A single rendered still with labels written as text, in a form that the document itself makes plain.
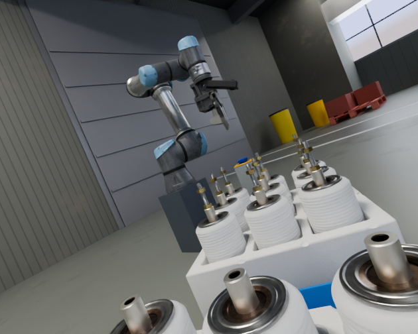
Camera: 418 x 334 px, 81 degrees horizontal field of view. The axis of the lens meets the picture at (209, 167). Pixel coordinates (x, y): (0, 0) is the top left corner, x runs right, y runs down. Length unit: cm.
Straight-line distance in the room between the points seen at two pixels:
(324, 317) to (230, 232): 26
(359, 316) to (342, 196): 30
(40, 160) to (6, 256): 95
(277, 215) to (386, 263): 29
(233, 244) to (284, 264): 11
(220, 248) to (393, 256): 36
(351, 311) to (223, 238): 34
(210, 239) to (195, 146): 74
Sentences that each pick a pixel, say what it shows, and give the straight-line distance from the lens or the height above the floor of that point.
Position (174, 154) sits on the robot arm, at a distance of 116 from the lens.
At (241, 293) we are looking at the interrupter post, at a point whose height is 27.
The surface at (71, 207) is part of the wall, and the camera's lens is 308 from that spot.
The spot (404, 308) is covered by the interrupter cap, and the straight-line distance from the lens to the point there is 21.
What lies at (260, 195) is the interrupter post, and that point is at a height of 27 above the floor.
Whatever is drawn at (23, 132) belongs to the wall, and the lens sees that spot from 321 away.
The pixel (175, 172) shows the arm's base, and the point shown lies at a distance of 115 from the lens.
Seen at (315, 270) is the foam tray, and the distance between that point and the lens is 50.
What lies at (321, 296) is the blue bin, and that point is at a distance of 49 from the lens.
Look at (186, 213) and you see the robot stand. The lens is 111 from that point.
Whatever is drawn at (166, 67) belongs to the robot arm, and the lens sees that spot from 102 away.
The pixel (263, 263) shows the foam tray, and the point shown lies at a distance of 50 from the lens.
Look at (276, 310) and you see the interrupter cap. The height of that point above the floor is 25.
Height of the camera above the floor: 39
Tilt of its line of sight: 2 degrees down
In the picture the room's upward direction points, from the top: 23 degrees counter-clockwise
